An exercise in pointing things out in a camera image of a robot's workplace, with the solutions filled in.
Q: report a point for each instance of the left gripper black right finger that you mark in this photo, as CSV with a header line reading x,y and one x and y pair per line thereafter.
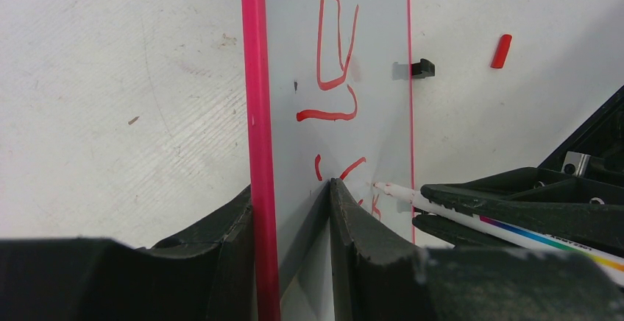
x,y
463,279

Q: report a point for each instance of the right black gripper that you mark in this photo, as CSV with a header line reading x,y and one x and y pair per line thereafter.
x,y
575,194

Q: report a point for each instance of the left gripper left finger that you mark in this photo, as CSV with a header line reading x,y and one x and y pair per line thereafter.
x,y
204,272

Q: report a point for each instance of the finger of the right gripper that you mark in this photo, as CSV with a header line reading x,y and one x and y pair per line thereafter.
x,y
456,234

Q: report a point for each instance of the red capped whiteboard marker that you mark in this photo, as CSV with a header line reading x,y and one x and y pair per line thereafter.
x,y
611,264

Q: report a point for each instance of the red marker cap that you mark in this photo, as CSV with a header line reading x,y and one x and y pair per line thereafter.
x,y
501,52

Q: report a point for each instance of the pink framed whiteboard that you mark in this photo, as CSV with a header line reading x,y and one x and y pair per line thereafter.
x,y
330,106

